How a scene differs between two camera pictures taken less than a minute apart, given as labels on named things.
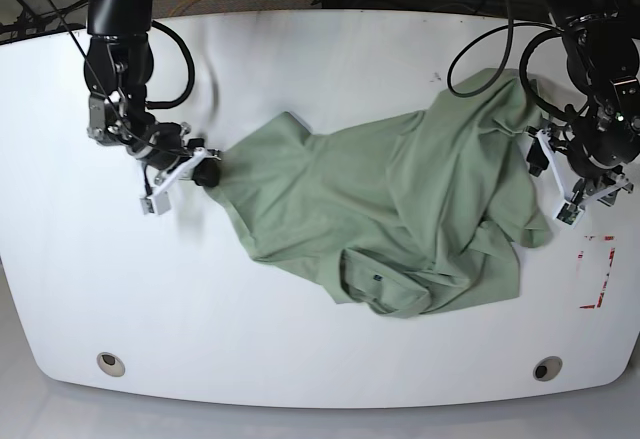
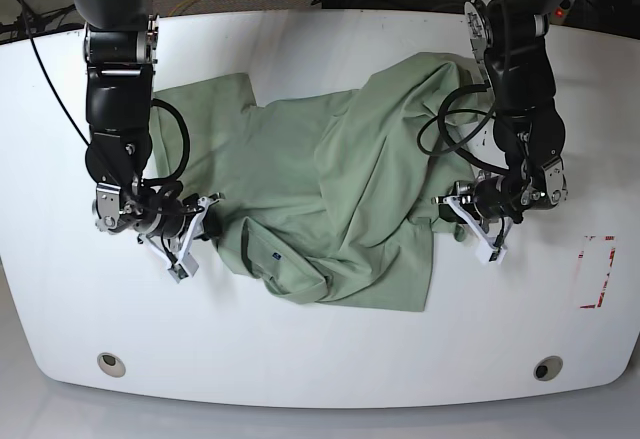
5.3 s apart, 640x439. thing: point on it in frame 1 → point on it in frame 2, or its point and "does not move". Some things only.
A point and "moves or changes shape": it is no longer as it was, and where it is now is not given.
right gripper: (594, 157) → (494, 197)
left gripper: (164, 152) → (169, 221)
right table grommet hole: (547, 368) does not move
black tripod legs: (33, 25) does not move
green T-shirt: (422, 214) moves or changes shape
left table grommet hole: (110, 364) does not move
